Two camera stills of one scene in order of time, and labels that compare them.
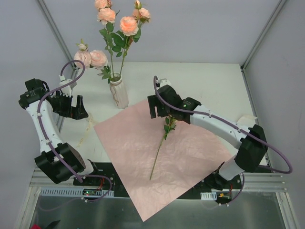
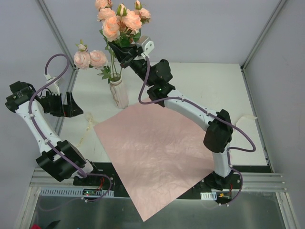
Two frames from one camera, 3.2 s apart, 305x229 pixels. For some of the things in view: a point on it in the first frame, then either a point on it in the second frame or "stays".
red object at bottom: (35, 226) stays
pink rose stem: (96, 59) stays
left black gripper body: (72, 107) stays
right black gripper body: (157, 106) to (130, 56)
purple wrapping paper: (188, 154) stays
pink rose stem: (170, 125) to (129, 23)
